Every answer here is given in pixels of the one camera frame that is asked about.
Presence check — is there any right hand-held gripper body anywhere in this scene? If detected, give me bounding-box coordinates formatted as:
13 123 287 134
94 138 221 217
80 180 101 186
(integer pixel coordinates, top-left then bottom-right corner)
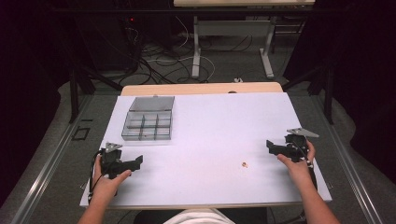
284 127 320 163

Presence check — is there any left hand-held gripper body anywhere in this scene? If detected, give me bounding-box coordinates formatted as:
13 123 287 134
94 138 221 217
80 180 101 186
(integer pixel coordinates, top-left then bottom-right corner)
99 142 127 180

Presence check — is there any person's right hand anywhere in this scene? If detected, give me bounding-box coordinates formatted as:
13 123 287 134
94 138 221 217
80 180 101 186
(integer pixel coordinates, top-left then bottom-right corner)
276 139 317 188

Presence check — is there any person's left hand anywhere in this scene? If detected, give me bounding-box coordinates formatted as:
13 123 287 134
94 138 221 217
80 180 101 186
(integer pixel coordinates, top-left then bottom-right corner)
90 155 133 204

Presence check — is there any clear plastic compartment box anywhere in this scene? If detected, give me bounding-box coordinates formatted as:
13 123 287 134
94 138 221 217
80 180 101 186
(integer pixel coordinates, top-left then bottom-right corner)
120 95 176 142

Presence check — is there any black metal stand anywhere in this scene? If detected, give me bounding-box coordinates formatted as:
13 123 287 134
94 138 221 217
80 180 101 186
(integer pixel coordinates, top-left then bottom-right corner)
68 64 124 124
281 63 336 126

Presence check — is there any white table sheet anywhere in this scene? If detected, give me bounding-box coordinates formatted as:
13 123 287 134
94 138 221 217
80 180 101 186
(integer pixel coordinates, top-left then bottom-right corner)
79 91 333 210

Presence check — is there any person's white shirt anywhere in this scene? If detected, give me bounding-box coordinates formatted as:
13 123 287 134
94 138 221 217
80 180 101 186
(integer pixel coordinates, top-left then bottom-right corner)
163 208 236 224

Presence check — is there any wooden table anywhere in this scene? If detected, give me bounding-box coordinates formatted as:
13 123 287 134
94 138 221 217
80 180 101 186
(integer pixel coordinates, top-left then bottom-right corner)
120 81 285 97

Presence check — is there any dark curtain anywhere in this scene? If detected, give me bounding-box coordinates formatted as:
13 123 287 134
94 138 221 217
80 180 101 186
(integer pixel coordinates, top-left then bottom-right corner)
282 0 396 185
0 0 78 207

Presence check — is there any black device with red light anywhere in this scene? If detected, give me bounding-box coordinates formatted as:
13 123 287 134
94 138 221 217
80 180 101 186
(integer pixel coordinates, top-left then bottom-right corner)
122 15 140 31

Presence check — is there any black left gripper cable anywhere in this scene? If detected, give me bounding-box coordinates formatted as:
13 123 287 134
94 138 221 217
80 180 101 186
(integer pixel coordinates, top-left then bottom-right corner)
88 150 107 202

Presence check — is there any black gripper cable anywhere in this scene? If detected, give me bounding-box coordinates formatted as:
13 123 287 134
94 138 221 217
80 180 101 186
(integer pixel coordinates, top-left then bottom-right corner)
88 150 107 202
291 139 318 191

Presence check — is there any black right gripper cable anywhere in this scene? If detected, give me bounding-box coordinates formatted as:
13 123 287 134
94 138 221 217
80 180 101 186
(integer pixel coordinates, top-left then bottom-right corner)
291 139 318 191

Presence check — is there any grey metal floor rail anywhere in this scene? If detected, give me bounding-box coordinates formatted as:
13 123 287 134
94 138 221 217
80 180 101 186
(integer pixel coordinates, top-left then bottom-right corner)
10 94 94 224
307 92 386 224

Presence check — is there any black floor cable bundle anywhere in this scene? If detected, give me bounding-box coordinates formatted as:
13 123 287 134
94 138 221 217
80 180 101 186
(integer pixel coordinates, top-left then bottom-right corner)
120 18 200 86

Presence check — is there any white floor cable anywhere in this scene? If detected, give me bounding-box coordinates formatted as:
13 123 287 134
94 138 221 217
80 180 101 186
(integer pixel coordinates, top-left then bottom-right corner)
146 15 217 82

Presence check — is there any white metal frame desk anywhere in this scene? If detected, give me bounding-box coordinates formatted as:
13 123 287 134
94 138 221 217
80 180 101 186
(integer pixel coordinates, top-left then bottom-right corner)
173 0 317 79

